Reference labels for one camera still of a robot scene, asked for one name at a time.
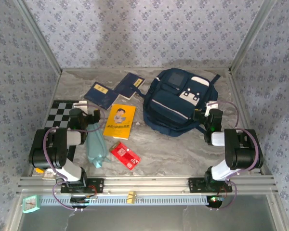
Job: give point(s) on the navy book with yellow label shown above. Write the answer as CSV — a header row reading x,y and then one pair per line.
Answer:
x,y
100,95
127,85

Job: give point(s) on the light blue pencil case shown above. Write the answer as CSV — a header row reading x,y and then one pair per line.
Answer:
x,y
95,144

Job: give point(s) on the navy blue backpack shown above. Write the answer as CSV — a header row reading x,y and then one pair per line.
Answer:
x,y
173,106

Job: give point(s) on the red packet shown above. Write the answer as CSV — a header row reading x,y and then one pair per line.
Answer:
x,y
125,155

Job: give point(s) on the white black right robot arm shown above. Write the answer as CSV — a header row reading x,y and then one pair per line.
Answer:
x,y
240,149

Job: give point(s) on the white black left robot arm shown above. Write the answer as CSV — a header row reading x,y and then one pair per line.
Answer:
x,y
57,144

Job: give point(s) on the black grey checkerboard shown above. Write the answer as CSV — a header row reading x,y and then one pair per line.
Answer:
x,y
62,113

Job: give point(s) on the orange block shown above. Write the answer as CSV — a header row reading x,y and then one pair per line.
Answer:
x,y
39,170

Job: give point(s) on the left controller board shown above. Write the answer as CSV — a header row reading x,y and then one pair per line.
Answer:
x,y
79,200

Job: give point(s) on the controller board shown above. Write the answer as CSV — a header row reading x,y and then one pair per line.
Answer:
x,y
79,200
215,199

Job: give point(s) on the right controller board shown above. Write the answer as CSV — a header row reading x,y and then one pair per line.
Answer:
x,y
215,199

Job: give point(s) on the brass clip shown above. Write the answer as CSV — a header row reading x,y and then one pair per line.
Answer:
x,y
131,197

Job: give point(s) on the mint green clock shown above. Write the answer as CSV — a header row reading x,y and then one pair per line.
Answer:
x,y
30,204

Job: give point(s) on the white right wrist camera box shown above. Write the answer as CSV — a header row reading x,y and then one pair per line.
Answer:
x,y
212,107

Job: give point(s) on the aluminium side rail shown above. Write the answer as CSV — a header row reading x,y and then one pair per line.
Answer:
x,y
234,84

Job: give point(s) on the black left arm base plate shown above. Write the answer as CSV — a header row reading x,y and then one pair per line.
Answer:
x,y
98,185

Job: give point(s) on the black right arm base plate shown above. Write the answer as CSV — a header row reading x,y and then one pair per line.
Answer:
x,y
195,185

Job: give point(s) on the aluminium mounting rail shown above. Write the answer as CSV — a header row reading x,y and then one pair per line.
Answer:
x,y
147,184

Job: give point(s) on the aluminium frame post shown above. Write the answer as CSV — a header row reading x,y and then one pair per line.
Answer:
x,y
39,36
251,36

